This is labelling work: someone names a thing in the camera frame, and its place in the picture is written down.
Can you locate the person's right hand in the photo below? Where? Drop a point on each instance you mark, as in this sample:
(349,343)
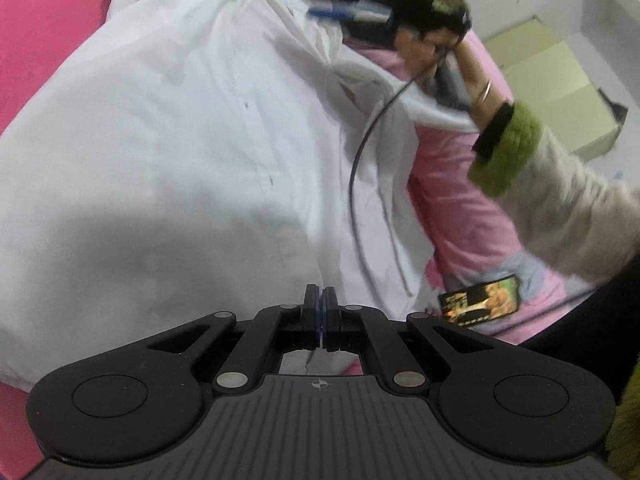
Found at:
(417,47)

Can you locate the smartphone with lit screen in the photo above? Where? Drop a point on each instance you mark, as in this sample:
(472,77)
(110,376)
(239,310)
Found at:
(480,302)

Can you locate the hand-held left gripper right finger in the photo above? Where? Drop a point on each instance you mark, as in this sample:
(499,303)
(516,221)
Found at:
(330,317)

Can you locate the pink quilt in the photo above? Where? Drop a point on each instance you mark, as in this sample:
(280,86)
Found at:
(450,200)

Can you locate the person's right forearm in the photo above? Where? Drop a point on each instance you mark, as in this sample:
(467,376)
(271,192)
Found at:
(575,210)

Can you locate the person's dark clothing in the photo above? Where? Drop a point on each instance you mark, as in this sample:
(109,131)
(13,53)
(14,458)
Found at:
(600,340)

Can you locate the silver bangle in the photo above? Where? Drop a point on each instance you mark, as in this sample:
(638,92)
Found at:
(486,91)

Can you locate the pink floral blanket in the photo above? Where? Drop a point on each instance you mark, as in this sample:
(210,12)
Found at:
(40,35)

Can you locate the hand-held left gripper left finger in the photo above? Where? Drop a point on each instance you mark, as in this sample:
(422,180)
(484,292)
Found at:
(312,317)

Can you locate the black wristband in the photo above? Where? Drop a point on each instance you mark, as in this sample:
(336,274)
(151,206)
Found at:
(495,132)

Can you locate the white button shirt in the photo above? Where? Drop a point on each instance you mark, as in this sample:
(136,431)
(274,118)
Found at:
(150,160)

